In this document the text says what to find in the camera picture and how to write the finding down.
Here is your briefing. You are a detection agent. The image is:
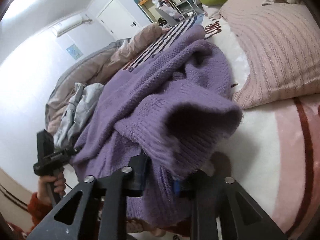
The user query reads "purple knitted cardigan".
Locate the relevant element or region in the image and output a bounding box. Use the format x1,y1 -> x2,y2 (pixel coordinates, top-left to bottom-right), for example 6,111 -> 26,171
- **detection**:
71,25 -> 242,228

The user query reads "red sleeve forearm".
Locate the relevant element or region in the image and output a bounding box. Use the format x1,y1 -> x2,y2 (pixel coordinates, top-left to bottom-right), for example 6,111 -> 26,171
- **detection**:
4,192 -> 54,240

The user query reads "person left hand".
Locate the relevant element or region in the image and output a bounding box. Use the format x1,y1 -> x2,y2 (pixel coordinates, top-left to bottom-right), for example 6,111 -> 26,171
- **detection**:
37,171 -> 66,205

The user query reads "grey shirt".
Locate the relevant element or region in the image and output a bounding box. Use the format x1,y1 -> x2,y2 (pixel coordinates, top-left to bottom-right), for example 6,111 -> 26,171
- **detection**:
53,82 -> 104,150

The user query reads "striped bed blanket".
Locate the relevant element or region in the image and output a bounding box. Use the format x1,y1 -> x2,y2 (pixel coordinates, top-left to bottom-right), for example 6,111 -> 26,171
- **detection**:
122,13 -> 320,238

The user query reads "pink grey duvet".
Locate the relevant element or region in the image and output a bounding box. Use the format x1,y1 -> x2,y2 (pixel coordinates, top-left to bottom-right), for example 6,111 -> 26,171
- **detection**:
45,23 -> 165,135

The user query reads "white air conditioner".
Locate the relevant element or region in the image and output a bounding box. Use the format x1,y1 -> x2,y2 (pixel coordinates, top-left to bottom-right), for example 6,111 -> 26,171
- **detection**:
53,15 -> 92,37

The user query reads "white door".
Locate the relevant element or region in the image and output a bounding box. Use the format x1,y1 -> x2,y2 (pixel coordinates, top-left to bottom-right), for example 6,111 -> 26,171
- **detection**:
97,0 -> 141,40

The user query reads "pink ribbed pillow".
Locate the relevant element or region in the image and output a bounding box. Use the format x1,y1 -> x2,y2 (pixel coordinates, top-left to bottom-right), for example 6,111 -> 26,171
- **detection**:
220,0 -> 319,109

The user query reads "white pillow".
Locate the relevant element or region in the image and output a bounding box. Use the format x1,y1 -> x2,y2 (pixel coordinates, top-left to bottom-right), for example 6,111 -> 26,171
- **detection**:
202,4 -> 222,19

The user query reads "yellow shelf cabinet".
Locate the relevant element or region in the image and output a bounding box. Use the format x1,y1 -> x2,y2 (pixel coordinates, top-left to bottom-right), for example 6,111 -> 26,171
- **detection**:
137,0 -> 176,22

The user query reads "blue wall poster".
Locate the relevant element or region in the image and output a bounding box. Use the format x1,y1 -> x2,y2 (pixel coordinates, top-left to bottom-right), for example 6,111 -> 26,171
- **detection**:
66,44 -> 83,61

